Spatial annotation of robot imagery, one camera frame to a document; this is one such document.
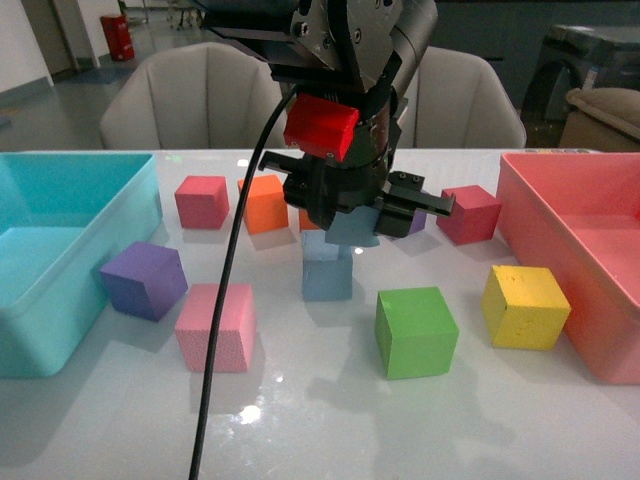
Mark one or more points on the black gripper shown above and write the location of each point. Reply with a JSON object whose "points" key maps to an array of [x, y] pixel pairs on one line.
{"points": [[324, 189]]}

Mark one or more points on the light blue foam cube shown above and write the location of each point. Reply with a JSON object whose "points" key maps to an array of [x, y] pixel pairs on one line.
{"points": [[354, 229], [327, 268]]}

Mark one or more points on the robot arm with wrist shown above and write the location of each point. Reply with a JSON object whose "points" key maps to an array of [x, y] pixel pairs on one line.
{"points": [[349, 64]]}

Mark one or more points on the orange foam cube right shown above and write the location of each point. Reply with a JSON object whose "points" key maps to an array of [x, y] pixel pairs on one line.
{"points": [[305, 223]]}

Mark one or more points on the orange foam cube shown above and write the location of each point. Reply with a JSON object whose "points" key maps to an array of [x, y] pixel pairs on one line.
{"points": [[305, 223], [266, 209]]}

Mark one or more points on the orange foam cube left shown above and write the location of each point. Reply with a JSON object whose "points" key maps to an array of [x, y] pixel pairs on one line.
{"points": [[266, 209]]}

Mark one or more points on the purple foam cube far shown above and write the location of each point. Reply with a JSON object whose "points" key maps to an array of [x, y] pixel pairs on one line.
{"points": [[418, 221]]}

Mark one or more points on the purple foam cube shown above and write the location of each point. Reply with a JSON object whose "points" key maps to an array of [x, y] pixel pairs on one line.
{"points": [[144, 280], [418, 221]]}

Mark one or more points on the magenta foam cube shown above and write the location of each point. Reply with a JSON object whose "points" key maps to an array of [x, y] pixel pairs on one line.
{"points": [[202, 202]]}

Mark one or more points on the grey chair left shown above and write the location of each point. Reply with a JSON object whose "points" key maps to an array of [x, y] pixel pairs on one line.
{"points": [[201, 96]]}

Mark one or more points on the grey chair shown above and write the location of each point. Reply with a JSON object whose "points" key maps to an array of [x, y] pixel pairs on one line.
{"points": [[201, 96], [457, 101]]}

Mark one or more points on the dark red foam cube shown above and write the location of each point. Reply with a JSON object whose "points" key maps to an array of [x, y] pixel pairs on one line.
{"points": [[474, 215]]}

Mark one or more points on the grey chair right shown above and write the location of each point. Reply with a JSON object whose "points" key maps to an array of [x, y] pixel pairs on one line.
{"points": [[457, 101]]}

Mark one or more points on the green foam cube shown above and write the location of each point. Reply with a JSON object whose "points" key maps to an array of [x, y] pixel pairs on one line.
{"points": [[415, 332]]}

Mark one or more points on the purple foam cube near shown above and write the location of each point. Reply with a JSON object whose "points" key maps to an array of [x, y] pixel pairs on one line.
{"points": [[144, 280]]}

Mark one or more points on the yellow foam cube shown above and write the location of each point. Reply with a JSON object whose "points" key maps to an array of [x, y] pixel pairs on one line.
{"points": [[523, 307]]}

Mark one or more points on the red fire extinguisher box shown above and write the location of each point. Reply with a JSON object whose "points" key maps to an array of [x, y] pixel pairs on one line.
{"points": [[117, 35]]}

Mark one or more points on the pink plastic bin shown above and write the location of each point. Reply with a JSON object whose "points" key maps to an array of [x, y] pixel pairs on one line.
{"points": [[577, 214]]}

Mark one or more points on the cyan plastic bin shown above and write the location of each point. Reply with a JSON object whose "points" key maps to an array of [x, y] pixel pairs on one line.
{"points": [[63, 216]]}

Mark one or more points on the black appliance box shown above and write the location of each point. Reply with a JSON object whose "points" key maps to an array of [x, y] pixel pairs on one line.
{"points": [[584, 57]]}

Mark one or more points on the beige sofa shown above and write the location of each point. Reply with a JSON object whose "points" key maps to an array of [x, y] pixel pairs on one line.
{"points": [[602, 119]]}

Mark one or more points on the red wrist camera housing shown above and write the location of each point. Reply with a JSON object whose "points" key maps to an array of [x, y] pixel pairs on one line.
{"points": [[320, 127]]}

